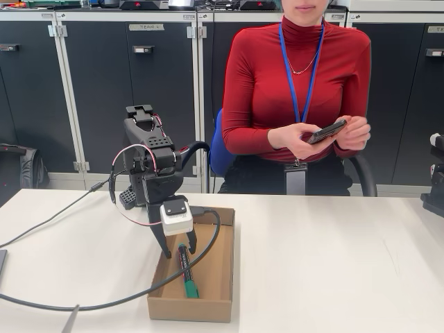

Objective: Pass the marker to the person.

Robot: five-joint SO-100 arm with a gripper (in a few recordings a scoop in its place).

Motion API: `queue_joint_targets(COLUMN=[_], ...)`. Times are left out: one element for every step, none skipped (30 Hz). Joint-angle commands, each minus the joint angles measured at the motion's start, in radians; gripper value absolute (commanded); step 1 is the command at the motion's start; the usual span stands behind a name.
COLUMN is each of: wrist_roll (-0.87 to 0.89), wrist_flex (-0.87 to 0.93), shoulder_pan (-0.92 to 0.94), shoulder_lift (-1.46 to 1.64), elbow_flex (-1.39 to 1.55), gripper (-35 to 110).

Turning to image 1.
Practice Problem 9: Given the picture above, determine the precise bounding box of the green marker pen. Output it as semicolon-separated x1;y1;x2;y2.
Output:
178;242;200;299

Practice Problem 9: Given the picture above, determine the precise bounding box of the black smartphone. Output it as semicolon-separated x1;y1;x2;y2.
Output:
307;118;348;146

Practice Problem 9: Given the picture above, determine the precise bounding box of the person's right forearm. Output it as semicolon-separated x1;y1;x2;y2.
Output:
221;126;275;157

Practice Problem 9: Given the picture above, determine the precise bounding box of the person's left forearm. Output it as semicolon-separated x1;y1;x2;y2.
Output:
332;138;365;161

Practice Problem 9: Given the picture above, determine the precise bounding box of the person in red turtleneck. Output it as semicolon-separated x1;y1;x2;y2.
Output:
217;0;372;198

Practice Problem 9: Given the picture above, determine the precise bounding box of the person's right hand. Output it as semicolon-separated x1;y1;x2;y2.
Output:
268;121;334;161

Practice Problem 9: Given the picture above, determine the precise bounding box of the person's left hand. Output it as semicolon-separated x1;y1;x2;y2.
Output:
332;116;372;152

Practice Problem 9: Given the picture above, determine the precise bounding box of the brown cardboard box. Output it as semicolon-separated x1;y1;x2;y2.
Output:
147;204;236;323

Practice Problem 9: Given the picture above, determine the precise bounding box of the blue office chair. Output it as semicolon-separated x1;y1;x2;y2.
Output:
175;107;378;198

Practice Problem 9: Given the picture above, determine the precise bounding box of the dark-door metal cabinet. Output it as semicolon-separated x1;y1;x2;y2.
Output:
55;10;200;194
0;10;62;190
346;10;444;188
196;10;348;194

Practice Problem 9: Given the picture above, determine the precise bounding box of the grey badge holder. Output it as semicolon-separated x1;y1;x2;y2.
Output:
284;162;309;196

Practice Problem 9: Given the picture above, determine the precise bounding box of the black bag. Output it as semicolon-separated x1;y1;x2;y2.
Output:
0;142;51;190

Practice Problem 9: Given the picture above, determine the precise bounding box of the grey team tape label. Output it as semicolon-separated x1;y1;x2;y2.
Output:
128;23;165;31

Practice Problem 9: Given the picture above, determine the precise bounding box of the black device with red triangle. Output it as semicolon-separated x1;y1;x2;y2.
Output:
239;0;281;10
119;0;170;10

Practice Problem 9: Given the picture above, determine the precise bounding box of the green crate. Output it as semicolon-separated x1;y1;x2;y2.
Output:
27;0;83;8

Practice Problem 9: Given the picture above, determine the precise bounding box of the white gripper camera box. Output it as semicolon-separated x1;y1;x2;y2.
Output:
159;202;194;237

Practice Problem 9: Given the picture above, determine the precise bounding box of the red white servo wire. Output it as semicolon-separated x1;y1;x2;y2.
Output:
110;144;164;229

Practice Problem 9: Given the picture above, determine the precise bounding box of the thick black camera cable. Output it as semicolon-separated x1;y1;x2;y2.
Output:
0;207;222;310

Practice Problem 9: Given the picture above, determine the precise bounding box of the thin grey power cable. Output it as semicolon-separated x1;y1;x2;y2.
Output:
0;173;121;248

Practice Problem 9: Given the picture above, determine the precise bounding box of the blue lanyard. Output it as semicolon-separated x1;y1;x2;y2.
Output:
278;20;325;167

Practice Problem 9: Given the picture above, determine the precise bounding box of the thin gold necklace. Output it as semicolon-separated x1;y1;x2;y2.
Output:
286;48;320;75

